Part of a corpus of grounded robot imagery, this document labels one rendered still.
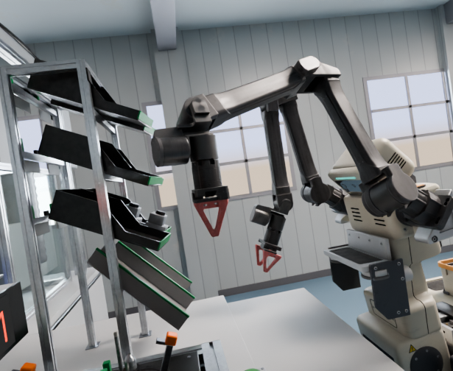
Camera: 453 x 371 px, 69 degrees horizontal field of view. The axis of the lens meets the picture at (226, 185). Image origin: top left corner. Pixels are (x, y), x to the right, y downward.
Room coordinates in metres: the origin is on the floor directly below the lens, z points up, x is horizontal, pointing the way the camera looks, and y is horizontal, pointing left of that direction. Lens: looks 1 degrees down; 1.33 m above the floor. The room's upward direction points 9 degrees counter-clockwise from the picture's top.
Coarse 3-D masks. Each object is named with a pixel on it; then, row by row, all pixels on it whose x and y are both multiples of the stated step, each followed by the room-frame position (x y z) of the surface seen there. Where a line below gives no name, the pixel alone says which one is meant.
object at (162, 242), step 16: (64, 192) 0.79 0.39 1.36; (80, 192) 0.92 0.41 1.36; (64, 208) 0.79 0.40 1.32; (80, 208) 0.79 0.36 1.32; (96, 208) 0.79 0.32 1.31; (112, 208) 0.92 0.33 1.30; (80, 224) 0.79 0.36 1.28; (96, 224) 0.79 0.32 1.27; (112, 224) 0.79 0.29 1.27; (128, 224) 0.92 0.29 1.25; (128, 240) 0.79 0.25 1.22; (144, 240) 0.79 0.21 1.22; (160, 240) 0.89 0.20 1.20
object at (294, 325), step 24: (240, 312) 1.16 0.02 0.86; (264, 312) 1.13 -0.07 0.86; (288, 312) 1.10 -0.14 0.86; (312, 312) 1.07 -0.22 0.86; (264, 336) 0.96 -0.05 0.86; (288, 336) 0.94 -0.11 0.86; (312, 336) 0.92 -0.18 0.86; (336, 336) 0.90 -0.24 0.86; (360, 336) 0.88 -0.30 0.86; (264, 360) 0.84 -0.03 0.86; (288, 360) 0.82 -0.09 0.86; (312, 360) 0.81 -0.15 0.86; (336, 360) 0.79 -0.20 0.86; (360, 360) 0.78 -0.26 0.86; (384, 360) 0.76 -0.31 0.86
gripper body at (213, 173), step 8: (208, 160) 0.64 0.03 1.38; (216, 160) 0.65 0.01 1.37; (192, 168) 0.65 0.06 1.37; (200, 168) 0.64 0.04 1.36; (208, 168) 0.64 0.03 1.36; (216, 168) 0.65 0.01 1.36; (200, 176) 0.64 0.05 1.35; (208, 176) 0.64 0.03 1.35; (216, 176) 0.64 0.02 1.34; (200, 184) 0.64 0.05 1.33; (208, 184) 0.64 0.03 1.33; (216, 184) 0.64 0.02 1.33; (192, 192) 0.67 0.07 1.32; (200, 192) 0.61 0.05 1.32; (208, 192) 0.66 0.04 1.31; (224, 192) 0.62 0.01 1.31
